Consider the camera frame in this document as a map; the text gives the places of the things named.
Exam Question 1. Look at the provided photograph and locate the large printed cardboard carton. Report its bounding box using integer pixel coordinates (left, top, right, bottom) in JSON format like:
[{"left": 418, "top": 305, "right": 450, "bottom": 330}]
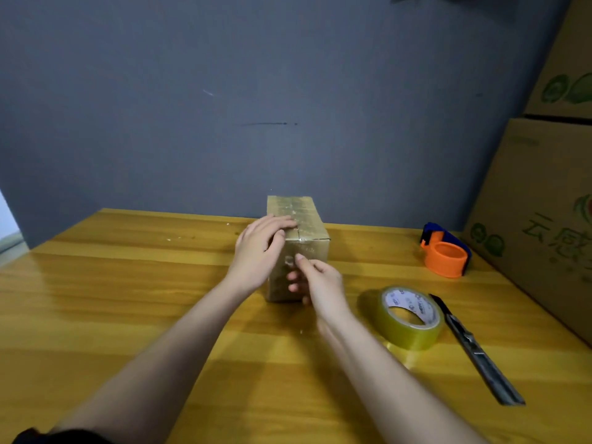
[
  {"left": 462, "top": 116, "right": 592, "bottom": 348},
  {"left": 524, "top": 0, "right": 592, "bottom": 120}
]

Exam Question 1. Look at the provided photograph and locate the orange and blue tape dispenser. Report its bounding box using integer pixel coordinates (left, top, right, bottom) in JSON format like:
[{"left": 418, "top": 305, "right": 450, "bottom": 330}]
[{"left": 419, "top": 222, "right": 473, "bottom": 279}]

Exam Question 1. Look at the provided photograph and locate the person's left hand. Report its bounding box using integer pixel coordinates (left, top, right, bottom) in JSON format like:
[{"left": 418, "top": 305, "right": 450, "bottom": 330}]
[{"left": 227, "top": 215, "right": 298, "bottom": 298}]

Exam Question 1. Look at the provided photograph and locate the clear packing tape roll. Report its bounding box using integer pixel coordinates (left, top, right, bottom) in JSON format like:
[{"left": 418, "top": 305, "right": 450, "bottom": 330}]
[{"left": 373, "top": 286, "right": 445, "bottom": 351}]

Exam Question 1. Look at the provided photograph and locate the small taped cardboard box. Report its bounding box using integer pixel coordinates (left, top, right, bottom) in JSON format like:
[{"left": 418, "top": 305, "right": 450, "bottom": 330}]
[{"left": 265, "top": 195, "right": 331, "bottom": 304}]

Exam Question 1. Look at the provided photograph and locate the black utility knife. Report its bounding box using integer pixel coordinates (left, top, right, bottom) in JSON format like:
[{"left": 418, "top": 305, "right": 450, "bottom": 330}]
[{"left": 428, "top": 293, "right": 526, "bottom": 407}]

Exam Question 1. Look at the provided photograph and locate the black sleeve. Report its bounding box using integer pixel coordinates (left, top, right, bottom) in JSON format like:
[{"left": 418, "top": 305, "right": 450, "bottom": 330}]
[{"left": 11, "top": 427, "right": 114, "bottom": 444}]

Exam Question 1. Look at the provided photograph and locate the person's right hand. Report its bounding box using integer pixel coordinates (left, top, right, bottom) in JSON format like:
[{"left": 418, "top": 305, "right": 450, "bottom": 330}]
[{"left": 286, "top": 253, "right": 352, "bottom": 322}]

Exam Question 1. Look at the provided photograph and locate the person's left forearm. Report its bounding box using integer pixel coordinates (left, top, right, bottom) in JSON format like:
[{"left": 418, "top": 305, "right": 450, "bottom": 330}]
[{"left": 50, "top": 275, "right": 253, "bottom": 444}]

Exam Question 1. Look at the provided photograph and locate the person's right forearm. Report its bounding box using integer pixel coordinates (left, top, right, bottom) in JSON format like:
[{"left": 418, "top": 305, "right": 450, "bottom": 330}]
[{"left": 316, "top": 307, "right": 488, "bottom": 444}]

